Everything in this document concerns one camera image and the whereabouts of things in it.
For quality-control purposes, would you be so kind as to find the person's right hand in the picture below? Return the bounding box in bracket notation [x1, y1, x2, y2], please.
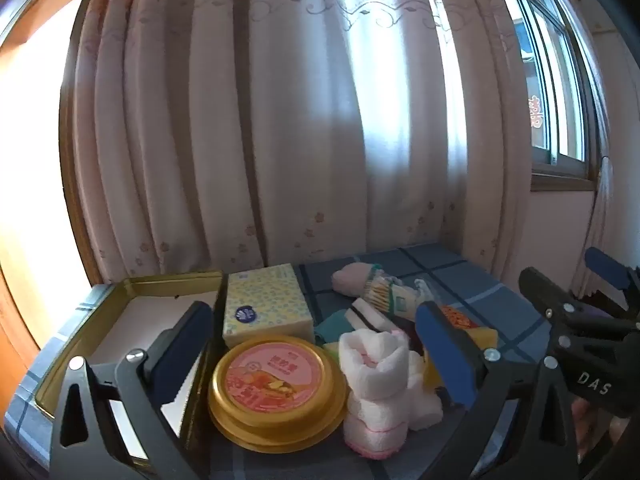
[572, 400, 631, 463]

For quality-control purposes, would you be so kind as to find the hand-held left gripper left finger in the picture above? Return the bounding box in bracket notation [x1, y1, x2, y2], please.
[47, 301, 215, 480]

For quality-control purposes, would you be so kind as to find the pink fluffy cloth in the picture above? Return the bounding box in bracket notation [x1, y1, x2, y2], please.
[332, 262, 382, 299]

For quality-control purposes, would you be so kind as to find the cotton swab pack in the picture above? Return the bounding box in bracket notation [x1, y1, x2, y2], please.
[367, 269, 422, 319]

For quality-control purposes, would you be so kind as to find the teal cloth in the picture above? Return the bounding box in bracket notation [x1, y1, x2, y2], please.
[314, 310, 362, 347]

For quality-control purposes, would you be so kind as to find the white sponge block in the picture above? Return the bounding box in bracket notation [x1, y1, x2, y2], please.
[349, 297, 402, 334]

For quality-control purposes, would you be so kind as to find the gold rectangular tin box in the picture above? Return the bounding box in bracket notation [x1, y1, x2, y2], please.
[35, 270, 227, 461]

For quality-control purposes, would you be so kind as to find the yellow dotted tissue pack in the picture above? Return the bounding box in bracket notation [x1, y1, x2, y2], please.
[221, 263, 316, 351]

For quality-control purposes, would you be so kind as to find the yellow sponge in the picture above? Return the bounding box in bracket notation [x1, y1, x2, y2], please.
[422, 326, 501, 392]

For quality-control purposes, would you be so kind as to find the pink floral curtain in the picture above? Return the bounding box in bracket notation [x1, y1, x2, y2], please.
[60, 0, 533, 286]

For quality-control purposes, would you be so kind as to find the window with metal frame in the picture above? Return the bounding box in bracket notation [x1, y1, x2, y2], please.
[487, 0, 608, 183]

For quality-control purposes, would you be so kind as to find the clear wet wipes pack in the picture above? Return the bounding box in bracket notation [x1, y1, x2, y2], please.
[414, 279, 442, 307]

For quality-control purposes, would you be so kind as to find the red gold embroidered pouch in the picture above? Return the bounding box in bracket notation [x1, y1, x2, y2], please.
[439, 305, 477, 332]

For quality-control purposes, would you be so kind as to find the white sheer curtain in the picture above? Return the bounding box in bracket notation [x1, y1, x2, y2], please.
[570, 152, 618, 301]

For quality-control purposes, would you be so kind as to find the blue checked tablecloth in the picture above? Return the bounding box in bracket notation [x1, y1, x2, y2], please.
[0, 242, 576, 480]

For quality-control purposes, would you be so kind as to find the round gold lid pink label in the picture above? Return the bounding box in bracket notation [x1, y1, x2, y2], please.
[207, 335, 349, 454]

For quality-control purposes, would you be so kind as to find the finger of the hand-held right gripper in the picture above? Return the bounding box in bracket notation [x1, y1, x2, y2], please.
[520, 267, 601, 336]
[586, 247, 640, 311]

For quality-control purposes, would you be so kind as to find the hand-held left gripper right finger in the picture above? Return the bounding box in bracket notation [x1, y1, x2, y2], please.
[416, 301, 593, 480]

